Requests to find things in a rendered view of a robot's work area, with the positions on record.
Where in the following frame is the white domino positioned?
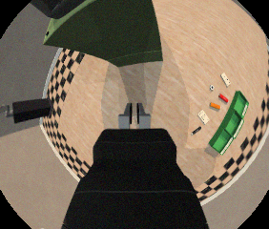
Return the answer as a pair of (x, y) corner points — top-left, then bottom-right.
(198, 110), (210, 124)
(221, 73), (230, 87)

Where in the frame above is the red battery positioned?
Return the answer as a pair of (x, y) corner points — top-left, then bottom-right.
(218, 94), (229, 103)

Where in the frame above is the green three-compartment bin rack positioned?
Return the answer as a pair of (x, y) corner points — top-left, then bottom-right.
(209, 91), (249, 156)

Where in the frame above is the orange battery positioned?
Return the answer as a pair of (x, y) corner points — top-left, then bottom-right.
(210, 102), (221, 110)

